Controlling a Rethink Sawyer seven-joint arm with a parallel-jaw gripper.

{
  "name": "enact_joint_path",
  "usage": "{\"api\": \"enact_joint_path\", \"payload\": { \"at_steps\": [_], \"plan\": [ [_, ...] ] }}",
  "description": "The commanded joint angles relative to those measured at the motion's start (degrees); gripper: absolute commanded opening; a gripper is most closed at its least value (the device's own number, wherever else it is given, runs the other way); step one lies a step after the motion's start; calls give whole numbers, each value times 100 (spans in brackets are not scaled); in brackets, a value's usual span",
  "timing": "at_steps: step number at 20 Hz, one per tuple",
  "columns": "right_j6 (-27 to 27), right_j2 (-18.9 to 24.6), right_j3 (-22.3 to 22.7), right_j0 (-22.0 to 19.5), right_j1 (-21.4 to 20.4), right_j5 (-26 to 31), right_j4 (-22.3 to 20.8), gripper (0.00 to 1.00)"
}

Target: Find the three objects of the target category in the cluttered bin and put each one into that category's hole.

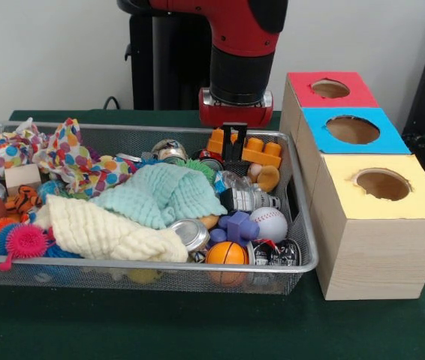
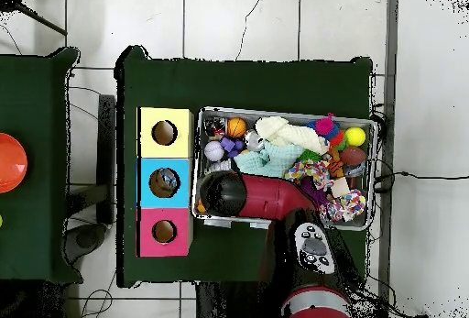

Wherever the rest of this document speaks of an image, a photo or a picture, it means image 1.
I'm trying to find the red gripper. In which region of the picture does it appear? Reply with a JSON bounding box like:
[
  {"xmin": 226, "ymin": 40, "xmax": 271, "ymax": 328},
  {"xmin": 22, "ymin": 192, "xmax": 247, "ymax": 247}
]
[{"xmin": 198, "ymin": 87, "xmax": 275, "ymax": 162}]

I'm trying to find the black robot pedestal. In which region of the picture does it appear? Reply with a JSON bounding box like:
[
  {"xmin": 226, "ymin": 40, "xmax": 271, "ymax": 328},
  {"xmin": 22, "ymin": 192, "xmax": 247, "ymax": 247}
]
[{"xmin": 116, "ymin": 0, "xmax": 217, "ymax": 113}]

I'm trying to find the silver can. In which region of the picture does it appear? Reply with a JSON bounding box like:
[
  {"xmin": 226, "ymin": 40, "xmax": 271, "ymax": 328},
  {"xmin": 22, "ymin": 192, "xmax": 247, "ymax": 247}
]
[{"xmin": 170, "ymin": 219, "xmax": 212, "ymax": 253}]

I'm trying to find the orange rubber toy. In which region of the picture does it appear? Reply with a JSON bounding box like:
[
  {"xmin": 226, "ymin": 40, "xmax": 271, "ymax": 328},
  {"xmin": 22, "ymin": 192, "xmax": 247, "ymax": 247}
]
[{"xmin": 206, "ymin": 127, "xmax": 283, "ymax": 170}]

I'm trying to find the green spiky ball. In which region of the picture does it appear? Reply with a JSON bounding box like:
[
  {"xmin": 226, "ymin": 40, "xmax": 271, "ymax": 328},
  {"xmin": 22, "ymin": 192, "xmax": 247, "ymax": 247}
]
[{"xmin": 181, "ymin": 157, "xmax": 218, "ymax": 182}]

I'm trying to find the wooden box with three holes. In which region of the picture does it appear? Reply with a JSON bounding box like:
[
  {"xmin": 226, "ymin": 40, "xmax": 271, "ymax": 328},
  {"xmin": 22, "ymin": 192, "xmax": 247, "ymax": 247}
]
[{"xmin": 281, "ymin": 70, "xmax": 425, "ymax": 302}]

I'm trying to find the mint green cloth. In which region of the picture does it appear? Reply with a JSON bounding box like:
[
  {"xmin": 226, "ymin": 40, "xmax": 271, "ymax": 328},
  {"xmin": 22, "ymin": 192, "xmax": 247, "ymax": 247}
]
[{"xmin": 91, "ymin": 163, "xmax": 228, "ymax": 230}]

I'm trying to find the cream yellow cloth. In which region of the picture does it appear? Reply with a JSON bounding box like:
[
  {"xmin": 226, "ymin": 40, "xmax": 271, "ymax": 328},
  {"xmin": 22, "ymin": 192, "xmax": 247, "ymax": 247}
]
[{"xmin": 35, "ymin": 194, "xmax": 191, "ymax": 263}]

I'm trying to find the white ball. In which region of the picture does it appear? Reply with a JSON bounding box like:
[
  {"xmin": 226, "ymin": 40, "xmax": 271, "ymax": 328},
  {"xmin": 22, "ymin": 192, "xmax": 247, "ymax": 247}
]
[{"xmin": 249, "ymin": 207, "xmax": 288, "ymax": 243}]

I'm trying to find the clear mesh bin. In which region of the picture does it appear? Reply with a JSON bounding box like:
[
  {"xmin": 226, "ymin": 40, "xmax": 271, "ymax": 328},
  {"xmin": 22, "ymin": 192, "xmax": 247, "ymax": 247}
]
[{"xmin": 0, "ymin": 120, "xmax": 320, "ymax": 295}]

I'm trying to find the small orange basketball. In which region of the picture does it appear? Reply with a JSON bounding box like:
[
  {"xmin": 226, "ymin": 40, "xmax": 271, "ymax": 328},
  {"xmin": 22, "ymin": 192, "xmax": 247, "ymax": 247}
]
[{"xmin": 205, "ymin": 241, "xmax": 250, "ymax": 287}]

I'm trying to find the polka dot cloth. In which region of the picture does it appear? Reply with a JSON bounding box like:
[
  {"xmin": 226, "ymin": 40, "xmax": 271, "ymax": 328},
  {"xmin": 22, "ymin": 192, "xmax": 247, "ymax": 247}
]
[{"xmin": 33, "ymin": 117, "xmax": 140, "ymax": 198}]

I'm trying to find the pink spiky ball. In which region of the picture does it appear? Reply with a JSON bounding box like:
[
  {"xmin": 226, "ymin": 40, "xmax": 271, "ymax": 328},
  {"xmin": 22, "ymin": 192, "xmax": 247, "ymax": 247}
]
[{"xmin": 0, "ymin": 223, "xmax": 50, "ymax": 272}]

